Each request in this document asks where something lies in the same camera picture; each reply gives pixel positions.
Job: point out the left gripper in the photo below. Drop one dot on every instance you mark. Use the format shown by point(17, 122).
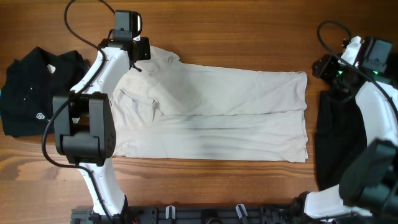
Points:
point(145, 43)

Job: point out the black clothes pile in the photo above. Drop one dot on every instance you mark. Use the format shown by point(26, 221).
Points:
point(357, 180)

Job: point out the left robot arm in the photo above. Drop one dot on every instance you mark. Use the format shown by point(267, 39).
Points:
point(83, 123)

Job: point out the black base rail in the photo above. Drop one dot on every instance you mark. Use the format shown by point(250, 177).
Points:
point(202, 214)

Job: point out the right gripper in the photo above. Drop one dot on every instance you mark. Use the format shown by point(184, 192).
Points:
point(326, 65)

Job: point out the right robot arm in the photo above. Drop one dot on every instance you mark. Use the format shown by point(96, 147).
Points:
point(375, 96)

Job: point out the beige t-shirt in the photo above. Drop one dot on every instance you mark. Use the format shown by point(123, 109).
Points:
point(173, 110)

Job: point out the black folded polo shirt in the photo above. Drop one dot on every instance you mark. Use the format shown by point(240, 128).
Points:
point(31, 83)

